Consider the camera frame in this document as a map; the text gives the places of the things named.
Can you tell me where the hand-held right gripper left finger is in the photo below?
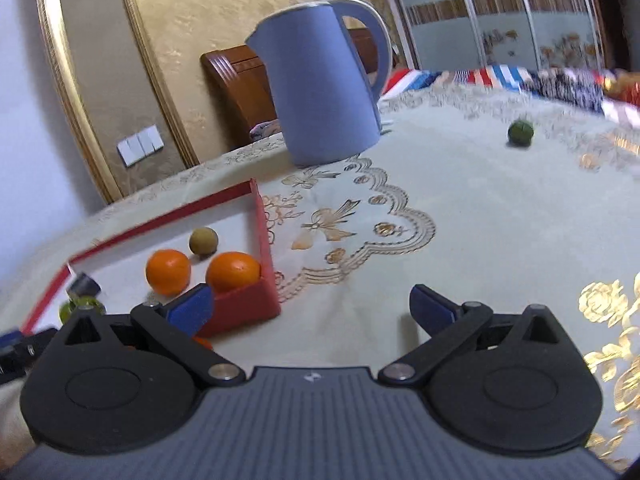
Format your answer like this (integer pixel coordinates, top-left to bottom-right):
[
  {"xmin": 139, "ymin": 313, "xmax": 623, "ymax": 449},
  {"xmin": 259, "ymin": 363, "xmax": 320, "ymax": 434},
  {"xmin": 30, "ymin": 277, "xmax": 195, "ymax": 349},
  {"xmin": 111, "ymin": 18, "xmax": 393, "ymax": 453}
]
[{"xmin": 36, "ymin": 283, "xmax": 246, "ymax": 388}]

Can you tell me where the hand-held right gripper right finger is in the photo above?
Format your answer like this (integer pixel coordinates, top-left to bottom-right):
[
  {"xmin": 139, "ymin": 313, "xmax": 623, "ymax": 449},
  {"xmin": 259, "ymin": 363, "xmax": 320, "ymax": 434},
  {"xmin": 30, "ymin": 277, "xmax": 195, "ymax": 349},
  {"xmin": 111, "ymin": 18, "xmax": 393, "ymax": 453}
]
[{"xmin": 378, "ymin": 284, "xmax": 585, "ymax": 387}]

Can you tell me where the orange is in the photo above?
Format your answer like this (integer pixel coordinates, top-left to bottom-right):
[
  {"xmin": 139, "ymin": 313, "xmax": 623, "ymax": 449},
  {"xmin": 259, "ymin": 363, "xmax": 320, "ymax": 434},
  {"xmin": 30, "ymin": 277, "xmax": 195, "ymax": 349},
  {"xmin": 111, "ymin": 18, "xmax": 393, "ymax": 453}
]
[
  {"xmin": 145, "ymin": 249, "xmax": 192, "ymax": 297},
  {"xmin": 205, "ymin": 251, "xmax": 262, "ymax": 293}
]

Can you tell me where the red cardboard box tray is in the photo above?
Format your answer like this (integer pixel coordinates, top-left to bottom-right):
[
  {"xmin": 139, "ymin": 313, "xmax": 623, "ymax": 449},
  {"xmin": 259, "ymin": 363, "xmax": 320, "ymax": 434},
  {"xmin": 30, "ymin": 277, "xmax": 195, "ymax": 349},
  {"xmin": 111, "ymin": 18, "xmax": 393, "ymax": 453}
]
[{"xmin": 22, "ymin": 178, "xmax": 282, "ymax": 338}]

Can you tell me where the green tomato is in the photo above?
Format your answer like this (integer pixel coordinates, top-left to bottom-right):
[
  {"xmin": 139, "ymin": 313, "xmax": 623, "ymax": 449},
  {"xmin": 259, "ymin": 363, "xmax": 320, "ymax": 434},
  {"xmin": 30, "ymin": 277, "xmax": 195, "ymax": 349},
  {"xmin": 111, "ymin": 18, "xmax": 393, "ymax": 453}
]
[{"xmin": 58, "ymin": 296, "xmax": 107, "ymax": 323}]

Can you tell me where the tan longan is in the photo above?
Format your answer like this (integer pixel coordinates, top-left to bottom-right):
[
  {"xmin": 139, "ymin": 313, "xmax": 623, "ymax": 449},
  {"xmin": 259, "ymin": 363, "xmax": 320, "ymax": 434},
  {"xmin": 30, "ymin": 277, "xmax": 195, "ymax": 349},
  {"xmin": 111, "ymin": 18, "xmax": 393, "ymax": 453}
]
[{"xmin": 189, "ymin": 226, "xmax": 220, "ymax": 256}]

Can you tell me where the small green lime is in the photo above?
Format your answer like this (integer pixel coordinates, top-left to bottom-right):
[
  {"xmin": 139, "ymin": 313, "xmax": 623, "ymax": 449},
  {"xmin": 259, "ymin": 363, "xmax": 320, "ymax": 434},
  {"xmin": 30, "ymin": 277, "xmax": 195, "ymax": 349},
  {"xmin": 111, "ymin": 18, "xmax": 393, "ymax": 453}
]
[{"xmin": 507, "ymin": 119, "xmax": 535, "ymax": 148}]

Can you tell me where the grey blue cloth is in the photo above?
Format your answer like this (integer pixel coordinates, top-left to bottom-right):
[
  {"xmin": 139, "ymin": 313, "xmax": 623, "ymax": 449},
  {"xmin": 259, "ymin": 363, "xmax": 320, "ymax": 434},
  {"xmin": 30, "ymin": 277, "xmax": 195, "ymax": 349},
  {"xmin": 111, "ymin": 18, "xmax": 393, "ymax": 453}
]
[{"xmin": 249, "ymin": 119, "xmax": 284, "ymax": 144}]

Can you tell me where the wooden bed headboard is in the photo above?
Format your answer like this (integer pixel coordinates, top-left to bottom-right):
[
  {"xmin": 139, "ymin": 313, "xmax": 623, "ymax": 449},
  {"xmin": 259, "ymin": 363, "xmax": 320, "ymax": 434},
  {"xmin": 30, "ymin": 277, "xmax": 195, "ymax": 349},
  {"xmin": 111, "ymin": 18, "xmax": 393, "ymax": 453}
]
[{"xmin": 201, "ymin": 27, "xmax": 401, "ymax": 153}]

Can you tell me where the blue electric kettle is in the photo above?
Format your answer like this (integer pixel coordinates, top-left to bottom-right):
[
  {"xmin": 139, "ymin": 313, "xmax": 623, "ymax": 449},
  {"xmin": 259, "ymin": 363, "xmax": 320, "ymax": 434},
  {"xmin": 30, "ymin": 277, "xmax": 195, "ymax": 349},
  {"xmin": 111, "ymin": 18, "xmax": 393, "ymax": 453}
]
[{"xmin": 245, "ymin": 0, "xmax": 394, "ymax": 167}]

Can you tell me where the striped blanket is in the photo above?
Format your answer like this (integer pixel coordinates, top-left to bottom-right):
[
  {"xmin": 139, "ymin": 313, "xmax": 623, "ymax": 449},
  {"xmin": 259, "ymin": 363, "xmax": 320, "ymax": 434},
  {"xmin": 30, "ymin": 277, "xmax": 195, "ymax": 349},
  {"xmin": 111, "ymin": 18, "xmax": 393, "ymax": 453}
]
[{"xmin": 382, "ymin": 64, "xmax": 640, "ymax": 128}]

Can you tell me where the floral sliding door wardrobe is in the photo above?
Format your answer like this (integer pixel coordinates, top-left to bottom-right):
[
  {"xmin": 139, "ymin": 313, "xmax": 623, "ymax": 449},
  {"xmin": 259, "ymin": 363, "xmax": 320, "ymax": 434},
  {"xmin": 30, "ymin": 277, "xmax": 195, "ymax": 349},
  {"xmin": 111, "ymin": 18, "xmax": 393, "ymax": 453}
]
[{"xmin": 372, "ymin": 0, "xmax": 608, "ymax": 78}]

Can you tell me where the white light switch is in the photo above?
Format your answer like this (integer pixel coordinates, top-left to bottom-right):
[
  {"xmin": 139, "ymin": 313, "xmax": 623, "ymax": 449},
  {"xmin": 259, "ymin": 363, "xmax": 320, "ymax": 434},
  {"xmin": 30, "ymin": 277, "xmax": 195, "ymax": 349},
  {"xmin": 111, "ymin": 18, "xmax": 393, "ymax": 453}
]
[{"xmin": 116, "ymin": 126, "xmax": 165, "ymax": 167}]

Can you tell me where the gold framed wall panel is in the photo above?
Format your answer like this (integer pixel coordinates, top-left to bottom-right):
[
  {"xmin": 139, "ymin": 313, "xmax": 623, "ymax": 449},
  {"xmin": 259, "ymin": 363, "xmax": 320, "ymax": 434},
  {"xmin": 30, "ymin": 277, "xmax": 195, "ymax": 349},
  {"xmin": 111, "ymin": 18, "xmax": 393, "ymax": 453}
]
[{"xmin": 35, "ymin": 0, "xmax": 201, "ymax": 206}]

